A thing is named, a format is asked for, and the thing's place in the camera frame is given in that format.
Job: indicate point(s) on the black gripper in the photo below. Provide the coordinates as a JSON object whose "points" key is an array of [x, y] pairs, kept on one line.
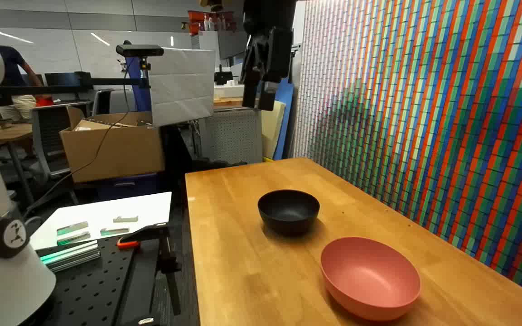
{"points": [[272, 36]]}

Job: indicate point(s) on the pink bowl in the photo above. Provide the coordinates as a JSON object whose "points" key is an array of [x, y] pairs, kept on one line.
{"points": [[370, 280]]}

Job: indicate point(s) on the black bowl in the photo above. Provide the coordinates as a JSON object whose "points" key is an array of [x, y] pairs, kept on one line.
{"points": [[289, 210]]}

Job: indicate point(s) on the blue board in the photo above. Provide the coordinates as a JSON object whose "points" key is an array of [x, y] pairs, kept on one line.
{"points": [[285, 114]]}

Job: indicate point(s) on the beige board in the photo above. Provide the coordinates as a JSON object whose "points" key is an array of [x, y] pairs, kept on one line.
{"points": [[271, 128]]}

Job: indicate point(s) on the grey cabinet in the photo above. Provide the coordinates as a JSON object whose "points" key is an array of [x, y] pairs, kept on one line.
{"points": [[234, 135]]}

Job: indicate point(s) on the white square panel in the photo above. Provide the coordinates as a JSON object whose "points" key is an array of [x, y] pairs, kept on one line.
{"points": [[182, 83]]}

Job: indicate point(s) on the orange red sign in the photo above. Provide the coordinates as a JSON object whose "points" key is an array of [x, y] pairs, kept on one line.
{"points": [[211, 20]]}

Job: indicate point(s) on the brown cardboard box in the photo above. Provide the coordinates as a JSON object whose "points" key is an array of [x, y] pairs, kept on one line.
{"points": [[113, 150]]}

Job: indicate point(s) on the white paper sheet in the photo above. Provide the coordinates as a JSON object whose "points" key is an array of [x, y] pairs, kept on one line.
{"points": [[116, 210]]}

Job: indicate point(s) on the black tripod clamp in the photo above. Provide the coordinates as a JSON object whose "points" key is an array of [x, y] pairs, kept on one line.
{"points": [[165, 259]]}

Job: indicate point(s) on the black horizontal bar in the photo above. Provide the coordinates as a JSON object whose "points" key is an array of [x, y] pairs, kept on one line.
{"points": [[62, 83]]}

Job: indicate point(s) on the small red object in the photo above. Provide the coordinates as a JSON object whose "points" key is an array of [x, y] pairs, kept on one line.
{"points": [[44, 99]]}

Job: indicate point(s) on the green and white marker bundle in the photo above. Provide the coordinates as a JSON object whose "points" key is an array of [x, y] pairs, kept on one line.
{"points": [[71, 253]]}

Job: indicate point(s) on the person in dark shirt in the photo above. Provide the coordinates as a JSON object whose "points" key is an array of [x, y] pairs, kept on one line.
{"points": [[13, 63]]}

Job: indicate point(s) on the black perforated breadboard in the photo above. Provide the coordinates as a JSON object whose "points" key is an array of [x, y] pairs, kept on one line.
{"points": [[98, 289]]}

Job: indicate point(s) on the black camera on blue stand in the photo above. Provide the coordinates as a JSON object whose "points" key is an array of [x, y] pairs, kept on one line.
{"points": [[138, 50]]}

